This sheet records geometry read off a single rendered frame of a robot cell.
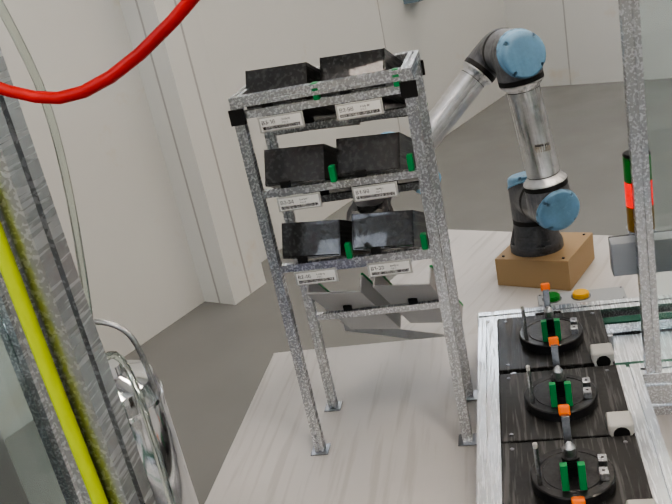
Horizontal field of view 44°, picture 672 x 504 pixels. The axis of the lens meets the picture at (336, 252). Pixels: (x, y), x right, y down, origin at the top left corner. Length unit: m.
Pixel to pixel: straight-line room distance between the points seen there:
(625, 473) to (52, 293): 1.07
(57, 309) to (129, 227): 3.88
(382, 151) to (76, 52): 3.02
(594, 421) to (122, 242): 3.34
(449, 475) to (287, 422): 0.46
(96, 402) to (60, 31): 3.72
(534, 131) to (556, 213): 0.23
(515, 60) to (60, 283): 1.56
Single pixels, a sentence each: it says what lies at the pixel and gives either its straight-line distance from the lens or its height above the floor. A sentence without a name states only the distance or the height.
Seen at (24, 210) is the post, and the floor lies 1.75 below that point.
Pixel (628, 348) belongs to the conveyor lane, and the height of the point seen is 0.92.
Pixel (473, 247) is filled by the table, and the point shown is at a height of 0.86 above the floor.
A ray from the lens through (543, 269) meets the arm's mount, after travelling 2.38.
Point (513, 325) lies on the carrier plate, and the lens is 2.00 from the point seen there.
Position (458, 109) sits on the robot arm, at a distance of 2.25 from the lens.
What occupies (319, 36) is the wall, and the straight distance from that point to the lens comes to 5.99.
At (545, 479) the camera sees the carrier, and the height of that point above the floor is 0.99.
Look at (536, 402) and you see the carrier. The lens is 1.68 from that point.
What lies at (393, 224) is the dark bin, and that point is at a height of 1.35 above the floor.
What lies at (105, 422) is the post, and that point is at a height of 1.54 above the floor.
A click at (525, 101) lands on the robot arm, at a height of 1.42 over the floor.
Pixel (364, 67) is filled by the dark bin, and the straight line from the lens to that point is 1.57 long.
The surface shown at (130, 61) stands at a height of 1.85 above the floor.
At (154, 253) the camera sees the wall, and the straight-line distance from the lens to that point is 4.74.
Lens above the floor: 1.91
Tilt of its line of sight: 21 degrees down
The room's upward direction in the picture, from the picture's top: 12 degrees counter-clockwise
